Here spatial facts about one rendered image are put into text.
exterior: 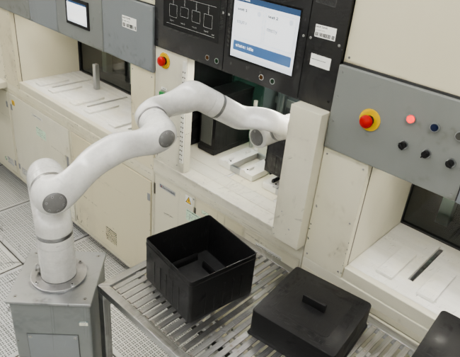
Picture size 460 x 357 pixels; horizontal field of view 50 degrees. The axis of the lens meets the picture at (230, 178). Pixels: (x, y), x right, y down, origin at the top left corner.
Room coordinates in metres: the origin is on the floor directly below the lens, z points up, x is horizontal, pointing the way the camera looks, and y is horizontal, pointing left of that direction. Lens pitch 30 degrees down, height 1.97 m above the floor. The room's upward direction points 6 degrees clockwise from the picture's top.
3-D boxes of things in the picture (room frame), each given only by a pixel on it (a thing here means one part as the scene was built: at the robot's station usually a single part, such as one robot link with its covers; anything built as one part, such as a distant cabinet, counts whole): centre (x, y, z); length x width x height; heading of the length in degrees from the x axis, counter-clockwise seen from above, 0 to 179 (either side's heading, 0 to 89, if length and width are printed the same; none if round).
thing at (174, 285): (1.35, 0.08, 0.85); 0.28 x 0.28 x 0.17; 41
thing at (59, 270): (1.33, 0.57, 0.85); 0.19 x 0.19 x 0.18
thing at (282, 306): (1.19, -0.30, 0.83); 0.29 x 0.29 x 0.13; 56
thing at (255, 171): (2.08, -0.08, 0.89); 0.22 x 0.21 x 0.04; 139
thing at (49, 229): (1.36, 0.58, 1.07); 0.19 x 0.12 x 0.24; 29
